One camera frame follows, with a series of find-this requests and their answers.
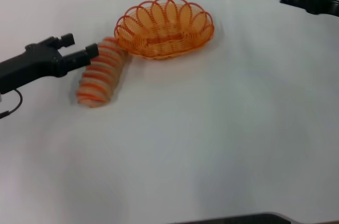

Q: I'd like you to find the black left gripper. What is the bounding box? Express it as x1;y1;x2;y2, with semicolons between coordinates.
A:
0;32;100;95

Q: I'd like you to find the orange striped bread loaf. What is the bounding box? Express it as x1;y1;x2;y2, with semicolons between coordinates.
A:
75;37;128;109

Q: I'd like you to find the orange woven plastic basket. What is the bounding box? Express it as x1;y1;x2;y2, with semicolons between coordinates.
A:
114;0;215;60

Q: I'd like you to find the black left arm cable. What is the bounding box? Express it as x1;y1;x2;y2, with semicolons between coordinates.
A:
0;88;23;119

